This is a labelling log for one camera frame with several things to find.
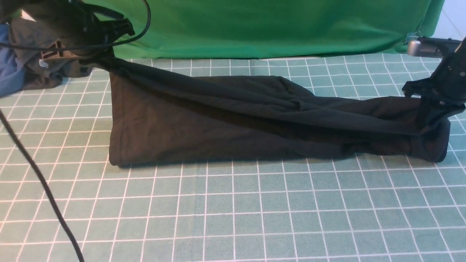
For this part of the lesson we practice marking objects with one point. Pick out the green grid cutting mat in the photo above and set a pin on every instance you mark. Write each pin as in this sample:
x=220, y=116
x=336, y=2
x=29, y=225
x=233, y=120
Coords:
x=364, y=209

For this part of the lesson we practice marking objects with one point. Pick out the metal binder clip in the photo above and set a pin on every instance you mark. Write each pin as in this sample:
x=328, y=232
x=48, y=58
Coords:
x=410, y=38

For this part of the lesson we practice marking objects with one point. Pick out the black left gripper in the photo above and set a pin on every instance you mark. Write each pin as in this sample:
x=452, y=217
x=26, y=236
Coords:
x=83, y=36

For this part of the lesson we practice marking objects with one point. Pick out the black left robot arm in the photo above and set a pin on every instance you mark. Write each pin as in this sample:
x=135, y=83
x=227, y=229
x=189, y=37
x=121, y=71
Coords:
x=47, y=12

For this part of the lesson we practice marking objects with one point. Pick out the blue garment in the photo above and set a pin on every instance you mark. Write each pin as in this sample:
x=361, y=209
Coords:
x=11, y=73

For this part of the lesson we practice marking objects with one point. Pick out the green backdrop cloth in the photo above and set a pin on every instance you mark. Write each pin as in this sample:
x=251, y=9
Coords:
x=263, y=29

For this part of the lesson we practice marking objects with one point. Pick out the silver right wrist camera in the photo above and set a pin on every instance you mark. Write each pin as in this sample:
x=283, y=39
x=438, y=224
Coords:
x=432, y=47

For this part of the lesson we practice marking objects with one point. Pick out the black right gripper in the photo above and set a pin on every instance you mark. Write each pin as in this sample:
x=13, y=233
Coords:
x=447, y=82

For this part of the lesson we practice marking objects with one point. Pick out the dark gray long-sleeved shirt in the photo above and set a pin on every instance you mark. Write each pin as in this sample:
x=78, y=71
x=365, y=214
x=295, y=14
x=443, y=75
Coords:
x=159, y=116

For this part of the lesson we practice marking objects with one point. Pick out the crumpled dark gray shirt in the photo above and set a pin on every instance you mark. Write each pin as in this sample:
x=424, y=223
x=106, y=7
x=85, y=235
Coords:
x=39, y=74

